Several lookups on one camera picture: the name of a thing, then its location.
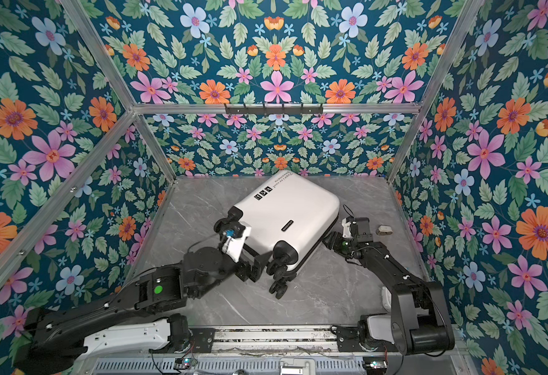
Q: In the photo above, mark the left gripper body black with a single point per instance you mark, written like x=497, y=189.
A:
x=229, y=269

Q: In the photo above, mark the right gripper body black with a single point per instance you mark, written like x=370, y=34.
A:
x=343, y=245

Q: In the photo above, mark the white black suitcase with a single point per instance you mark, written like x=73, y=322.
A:
x=289, y=216

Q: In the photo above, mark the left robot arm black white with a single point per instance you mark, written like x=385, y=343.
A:
x=57, y=336

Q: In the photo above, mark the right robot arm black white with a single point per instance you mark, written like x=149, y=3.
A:
x=418, y=321

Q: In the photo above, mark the small grey white box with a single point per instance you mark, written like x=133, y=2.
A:
x=384, y=230

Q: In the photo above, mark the black coat hook rack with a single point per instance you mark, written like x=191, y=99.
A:
x=268, y=109

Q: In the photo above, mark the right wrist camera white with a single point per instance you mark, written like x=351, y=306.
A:
x=346, y=229

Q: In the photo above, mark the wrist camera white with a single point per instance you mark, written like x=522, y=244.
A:
x=346, y=229
x=234, y=236

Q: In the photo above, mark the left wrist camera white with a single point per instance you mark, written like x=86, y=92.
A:
x=234, y=236

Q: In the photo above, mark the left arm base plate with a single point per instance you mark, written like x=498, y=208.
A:
x=202, y=340

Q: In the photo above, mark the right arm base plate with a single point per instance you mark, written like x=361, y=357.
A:
x=355, y=339

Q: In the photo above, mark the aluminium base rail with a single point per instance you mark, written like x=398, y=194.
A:
x=175, y=338

